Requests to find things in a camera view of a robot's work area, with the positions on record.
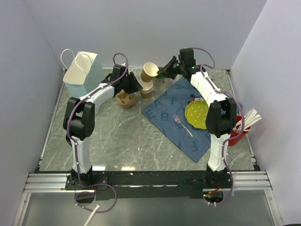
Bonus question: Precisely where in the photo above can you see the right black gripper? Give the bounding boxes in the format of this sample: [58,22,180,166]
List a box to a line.
[157,56,185,80]

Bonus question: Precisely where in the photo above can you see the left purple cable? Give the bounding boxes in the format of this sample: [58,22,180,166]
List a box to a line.
[65,53,129,214]

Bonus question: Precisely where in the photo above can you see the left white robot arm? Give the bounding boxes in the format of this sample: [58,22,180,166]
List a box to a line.
[63,65,142,189]

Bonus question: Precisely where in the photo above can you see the blue alphabet cloth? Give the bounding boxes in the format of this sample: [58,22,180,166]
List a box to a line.
[141,77,243,163]

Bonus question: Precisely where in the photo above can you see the black lid stack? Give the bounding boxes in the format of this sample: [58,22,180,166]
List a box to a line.
[66,137,71,146]

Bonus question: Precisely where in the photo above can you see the brown paper cup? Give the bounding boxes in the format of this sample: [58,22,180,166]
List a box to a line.
[141,62,159,82]

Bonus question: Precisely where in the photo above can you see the white paper-wrapped straws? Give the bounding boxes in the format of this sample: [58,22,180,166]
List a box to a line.
[233,108,262,133]

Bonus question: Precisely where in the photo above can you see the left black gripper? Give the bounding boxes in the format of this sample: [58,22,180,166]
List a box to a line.
[121,72,143,95]

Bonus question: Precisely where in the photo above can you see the silver fork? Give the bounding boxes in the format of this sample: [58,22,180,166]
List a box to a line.
[173,114,193,137]

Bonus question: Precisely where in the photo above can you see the purple cable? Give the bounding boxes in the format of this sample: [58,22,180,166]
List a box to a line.
[65,53,129,214]
[192,47,243,206]

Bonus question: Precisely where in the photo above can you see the yellow dotted plate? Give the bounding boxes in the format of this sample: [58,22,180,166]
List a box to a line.
[184,100,209,130]

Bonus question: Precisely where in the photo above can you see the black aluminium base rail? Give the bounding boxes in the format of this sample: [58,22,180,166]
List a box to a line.
[23,169,273,201]

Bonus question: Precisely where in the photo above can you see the light blue paper bag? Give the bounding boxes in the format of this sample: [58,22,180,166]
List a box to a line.
[63,51,106,98]

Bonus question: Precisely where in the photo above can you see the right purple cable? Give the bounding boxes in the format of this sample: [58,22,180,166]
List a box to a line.
[192,47,243,206]

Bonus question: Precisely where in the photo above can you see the brown pulp cup carrier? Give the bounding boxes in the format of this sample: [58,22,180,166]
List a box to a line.
[116,89,137,108]

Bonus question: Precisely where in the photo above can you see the stack of brown paper cups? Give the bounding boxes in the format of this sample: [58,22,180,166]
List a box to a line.
[138,79,153,99]

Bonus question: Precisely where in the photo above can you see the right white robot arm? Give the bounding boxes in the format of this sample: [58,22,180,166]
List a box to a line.
[157,48,239,188]

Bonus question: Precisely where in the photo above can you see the white mug green interior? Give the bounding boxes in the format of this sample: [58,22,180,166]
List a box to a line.
[152,75,167,91]

